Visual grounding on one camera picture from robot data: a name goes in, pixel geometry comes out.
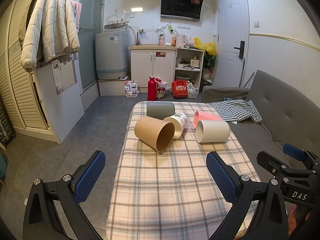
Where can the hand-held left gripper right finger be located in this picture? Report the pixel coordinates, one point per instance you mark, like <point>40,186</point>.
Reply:
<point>221,177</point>

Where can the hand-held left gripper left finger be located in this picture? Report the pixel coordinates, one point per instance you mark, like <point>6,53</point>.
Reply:
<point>92,177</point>

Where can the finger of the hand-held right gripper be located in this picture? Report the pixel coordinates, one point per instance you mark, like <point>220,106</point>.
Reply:
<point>271,163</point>
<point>293,152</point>

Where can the plain white cup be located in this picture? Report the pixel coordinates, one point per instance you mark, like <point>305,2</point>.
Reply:
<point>215,130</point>

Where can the white cup with green print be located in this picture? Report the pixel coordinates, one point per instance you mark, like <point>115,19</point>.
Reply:
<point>180,121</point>

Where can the brown paper cup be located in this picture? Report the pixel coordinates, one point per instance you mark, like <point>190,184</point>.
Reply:
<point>150,131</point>

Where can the grey cup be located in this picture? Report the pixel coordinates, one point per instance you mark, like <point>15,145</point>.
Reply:
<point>160,109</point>

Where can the grey sofa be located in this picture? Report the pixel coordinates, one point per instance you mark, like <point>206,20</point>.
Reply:
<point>275,97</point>

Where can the plaid tablecloth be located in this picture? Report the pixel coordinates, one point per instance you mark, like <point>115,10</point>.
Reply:
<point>162,182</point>

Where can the pink paper box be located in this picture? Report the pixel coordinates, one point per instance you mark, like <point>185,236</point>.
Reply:
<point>207,116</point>

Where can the checked cloth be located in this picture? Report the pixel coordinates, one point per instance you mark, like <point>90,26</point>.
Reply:
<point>235,110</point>

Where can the white leaning board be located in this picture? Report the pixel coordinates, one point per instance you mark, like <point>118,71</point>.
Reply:
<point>65,105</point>

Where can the clear plastic bag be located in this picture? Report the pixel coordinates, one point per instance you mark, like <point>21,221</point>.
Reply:
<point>192,91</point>

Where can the white washing machine stand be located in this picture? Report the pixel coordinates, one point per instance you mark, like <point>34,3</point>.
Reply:
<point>111,87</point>

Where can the red shopping bag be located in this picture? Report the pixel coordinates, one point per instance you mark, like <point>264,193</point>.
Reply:
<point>180,90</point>

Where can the white printed packet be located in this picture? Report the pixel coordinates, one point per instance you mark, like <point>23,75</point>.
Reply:
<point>131,88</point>

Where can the red thermos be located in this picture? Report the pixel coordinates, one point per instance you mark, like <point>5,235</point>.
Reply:
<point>152,90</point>

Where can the green plant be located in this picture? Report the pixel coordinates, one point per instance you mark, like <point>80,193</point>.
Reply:
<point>209,60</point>

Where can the white sink cabinet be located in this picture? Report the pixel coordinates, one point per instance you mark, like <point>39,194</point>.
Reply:
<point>151,67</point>

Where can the grey washing machine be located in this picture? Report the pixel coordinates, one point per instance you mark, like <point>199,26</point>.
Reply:
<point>111,52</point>

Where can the louvered wardrobe doors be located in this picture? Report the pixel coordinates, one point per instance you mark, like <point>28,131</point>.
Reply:
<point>17,75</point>

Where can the white open shelf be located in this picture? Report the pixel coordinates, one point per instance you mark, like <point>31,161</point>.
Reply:
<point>188,55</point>

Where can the yellow plastic bag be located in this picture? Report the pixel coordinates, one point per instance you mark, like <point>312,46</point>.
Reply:
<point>206,46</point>

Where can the white electric kettle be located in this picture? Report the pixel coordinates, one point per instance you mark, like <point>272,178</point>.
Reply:
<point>181,41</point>

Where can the frosted glass door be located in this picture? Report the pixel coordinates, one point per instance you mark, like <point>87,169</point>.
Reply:
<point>90,35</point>

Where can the white door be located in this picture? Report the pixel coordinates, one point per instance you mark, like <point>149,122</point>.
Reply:
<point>231,22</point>

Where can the orange bottle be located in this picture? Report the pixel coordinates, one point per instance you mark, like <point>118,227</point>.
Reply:
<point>173,40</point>

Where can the metal faucet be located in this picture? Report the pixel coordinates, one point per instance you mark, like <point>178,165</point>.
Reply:
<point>139,36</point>

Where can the pink bottle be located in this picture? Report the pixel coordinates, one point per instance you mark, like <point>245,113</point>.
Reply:
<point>161,40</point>

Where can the white puffer jacket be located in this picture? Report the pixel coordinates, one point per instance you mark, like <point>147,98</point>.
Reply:
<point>50,22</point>

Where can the white clothes hanger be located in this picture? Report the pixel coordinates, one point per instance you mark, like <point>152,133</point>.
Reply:
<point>114,17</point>

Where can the pink garment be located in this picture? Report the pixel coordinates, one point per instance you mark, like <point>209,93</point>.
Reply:
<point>77,11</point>

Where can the black range hood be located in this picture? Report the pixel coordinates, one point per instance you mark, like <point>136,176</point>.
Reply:
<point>181,5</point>

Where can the white light switch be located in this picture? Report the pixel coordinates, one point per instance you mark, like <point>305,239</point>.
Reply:
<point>256,23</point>

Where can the white wall outlets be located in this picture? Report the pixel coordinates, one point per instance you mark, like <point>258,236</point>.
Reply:
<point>182,25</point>

